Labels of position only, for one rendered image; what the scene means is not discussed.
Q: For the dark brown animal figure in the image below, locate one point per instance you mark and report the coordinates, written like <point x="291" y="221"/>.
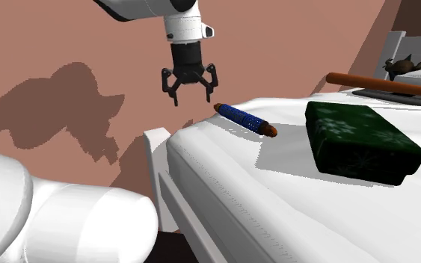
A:
<point x="404" y="66"/>

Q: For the white bed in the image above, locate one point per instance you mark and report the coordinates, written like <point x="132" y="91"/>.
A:
<point x="305" y="207"/>

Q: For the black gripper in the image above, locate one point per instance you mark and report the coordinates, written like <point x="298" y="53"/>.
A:
<point x="186" y="60"/>

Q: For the dark green patterned box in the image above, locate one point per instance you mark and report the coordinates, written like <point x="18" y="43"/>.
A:
<point x="359" y="144"/>

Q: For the long orange wooden rod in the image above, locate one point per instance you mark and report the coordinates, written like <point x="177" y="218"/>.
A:
<point x="378" y="84"/>

